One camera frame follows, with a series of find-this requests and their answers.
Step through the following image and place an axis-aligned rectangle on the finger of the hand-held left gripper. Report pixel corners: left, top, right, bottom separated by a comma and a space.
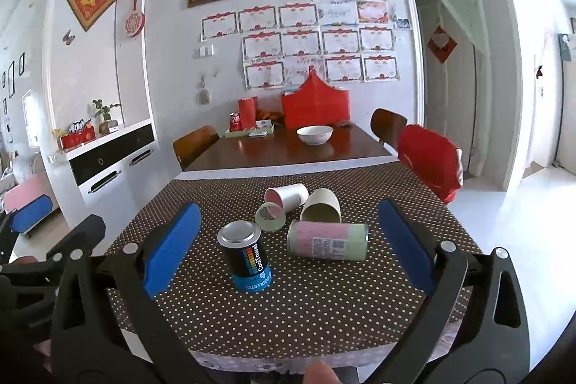
27, 213, 107, 277
0, 194, 53, 264

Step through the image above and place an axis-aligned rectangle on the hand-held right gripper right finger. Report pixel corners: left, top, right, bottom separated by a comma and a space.
359, 199, 532, 384

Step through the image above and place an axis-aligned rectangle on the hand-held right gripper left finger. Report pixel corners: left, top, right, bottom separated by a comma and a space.
49, 202, 213, 384

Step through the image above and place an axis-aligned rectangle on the beige paper cup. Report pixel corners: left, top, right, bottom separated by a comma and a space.
300, 188, 341, 223

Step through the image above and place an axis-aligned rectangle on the small green cup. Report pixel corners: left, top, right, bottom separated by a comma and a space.
255, 203, 286, 232

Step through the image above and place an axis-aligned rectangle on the white paper cup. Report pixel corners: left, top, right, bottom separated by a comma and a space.
264, 183, 309, 214

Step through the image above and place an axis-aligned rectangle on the person's right hand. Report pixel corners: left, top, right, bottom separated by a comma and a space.
303, 361, 339, 384

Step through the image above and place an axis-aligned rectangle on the black and blue can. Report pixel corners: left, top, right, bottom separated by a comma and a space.
217, 221, 274, 293

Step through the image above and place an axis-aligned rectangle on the white and black sideboard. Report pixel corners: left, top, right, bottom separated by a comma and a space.
47, 118, 160, 209

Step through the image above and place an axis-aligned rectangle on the pink and green cylinder container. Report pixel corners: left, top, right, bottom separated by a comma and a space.
287, 220, 370, 262

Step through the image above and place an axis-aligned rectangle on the red cloth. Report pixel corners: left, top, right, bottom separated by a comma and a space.
397, 124, 464, 203

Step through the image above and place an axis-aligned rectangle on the red tin box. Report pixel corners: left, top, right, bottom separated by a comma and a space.
60, 127, 96, 150

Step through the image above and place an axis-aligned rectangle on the wooden chair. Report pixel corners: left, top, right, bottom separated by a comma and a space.
173, 125, 221, 171
370, 108, 408, 151

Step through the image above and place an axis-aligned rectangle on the brown dotted tablecloth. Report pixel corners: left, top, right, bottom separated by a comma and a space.
105, 172, 484, 369

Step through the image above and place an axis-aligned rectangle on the potted green plant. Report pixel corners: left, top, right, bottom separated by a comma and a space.
92, 98, 122, 135

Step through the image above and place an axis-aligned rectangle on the dark wooden table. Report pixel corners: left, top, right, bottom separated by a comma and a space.
182, 123, 401, 174

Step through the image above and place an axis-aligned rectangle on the green tray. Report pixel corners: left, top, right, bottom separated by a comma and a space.
224, 121, 275, 139

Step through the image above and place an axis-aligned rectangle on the white door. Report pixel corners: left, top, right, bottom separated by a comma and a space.
420, 0, 478, 178

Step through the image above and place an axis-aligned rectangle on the white bowl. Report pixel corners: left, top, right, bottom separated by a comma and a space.
296, 125, 334, 146

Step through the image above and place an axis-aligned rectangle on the red packet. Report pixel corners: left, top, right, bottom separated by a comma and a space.
238, 96, 259, 128

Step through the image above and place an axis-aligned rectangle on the red gift bag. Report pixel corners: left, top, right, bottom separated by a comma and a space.
281, 69, 352, 130

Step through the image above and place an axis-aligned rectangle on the round red hanging ornament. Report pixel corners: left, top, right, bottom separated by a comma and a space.
123, 0, 145, 38

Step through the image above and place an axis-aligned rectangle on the group of wall certificates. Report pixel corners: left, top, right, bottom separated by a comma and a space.
200, 0, 400, 90

